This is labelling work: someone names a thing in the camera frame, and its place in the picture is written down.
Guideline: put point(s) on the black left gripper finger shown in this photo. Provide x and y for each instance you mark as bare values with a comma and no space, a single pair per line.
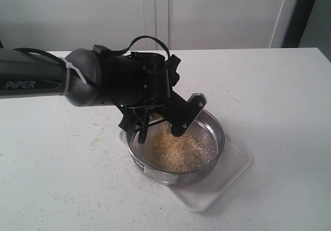
136,120
182,112

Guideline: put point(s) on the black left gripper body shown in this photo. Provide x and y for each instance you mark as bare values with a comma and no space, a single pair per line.
144,81

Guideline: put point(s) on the grain mixture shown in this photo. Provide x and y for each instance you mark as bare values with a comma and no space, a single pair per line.
174,154

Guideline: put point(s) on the stainless steel cup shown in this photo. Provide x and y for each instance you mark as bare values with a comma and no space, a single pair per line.
155,119

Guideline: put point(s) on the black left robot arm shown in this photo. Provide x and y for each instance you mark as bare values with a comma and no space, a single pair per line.
27,72

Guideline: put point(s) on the round steel mesh sieve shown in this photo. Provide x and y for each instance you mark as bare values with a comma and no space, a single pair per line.
205,129

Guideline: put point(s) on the white plastic tray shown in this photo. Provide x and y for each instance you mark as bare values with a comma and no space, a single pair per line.
199,196

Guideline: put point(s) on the white cabinet with doors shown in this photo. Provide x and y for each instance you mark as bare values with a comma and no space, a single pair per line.
64,25

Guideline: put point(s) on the white cable tie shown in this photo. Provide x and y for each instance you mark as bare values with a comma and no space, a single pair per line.
69,67

